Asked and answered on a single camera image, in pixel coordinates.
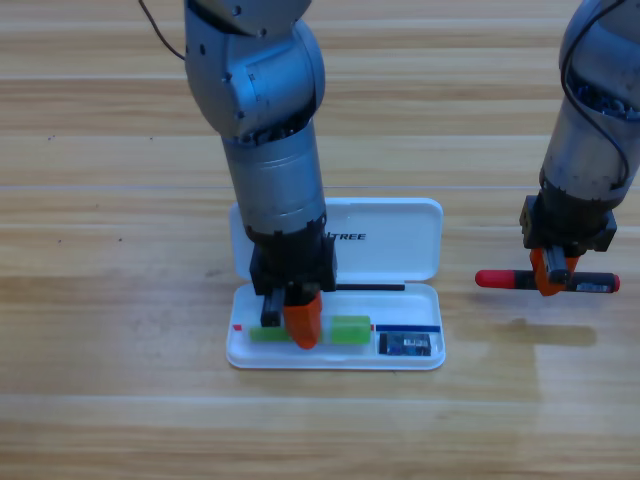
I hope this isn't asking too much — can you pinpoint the red and black marker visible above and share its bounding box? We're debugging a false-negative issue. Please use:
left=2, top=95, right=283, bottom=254
left=474, top=268, right=621, bottom=295

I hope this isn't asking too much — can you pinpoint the white open pencil case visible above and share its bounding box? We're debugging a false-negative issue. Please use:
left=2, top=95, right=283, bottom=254
left=225, top=197, right=447, bottom=372

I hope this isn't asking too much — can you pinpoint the black and blue eraser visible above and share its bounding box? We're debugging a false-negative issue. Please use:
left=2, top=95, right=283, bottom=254
left=378, top=332, right=433, bottom=357

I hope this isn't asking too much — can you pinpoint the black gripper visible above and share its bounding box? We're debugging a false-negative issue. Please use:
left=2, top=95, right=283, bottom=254
left=519, top=192, right=619, bottom=297
left=247, top=217, right=339, bottom=350

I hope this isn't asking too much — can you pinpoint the green highlighter pen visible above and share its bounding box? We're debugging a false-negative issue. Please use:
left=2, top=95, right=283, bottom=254
left=248, top=314, right=372, bottom=346

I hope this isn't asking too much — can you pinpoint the thin dark arm cable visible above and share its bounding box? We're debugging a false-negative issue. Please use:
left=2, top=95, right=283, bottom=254
left=138, top=0, right=187, bottom=61

